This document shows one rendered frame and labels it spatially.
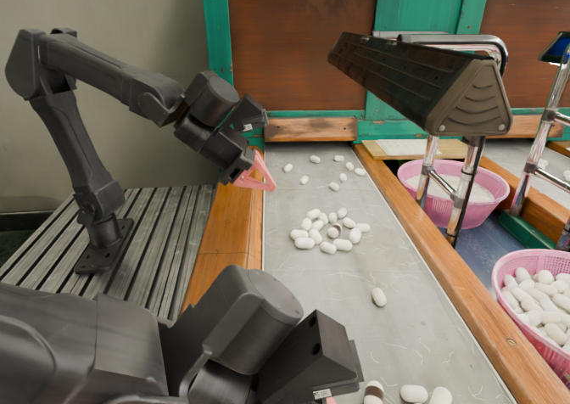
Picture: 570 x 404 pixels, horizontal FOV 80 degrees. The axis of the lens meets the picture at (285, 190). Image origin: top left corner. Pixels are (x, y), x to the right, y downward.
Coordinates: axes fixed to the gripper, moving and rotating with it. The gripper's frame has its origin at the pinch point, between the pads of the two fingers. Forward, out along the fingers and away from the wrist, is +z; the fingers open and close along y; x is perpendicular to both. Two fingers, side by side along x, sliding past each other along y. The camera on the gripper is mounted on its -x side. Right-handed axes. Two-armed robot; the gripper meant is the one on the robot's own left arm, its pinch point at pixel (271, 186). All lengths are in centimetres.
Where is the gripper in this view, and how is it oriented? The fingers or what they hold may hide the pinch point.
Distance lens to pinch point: 64.7
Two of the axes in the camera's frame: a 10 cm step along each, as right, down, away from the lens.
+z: 7.6, 5.6, 3.3
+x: -6.5, 6.9, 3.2
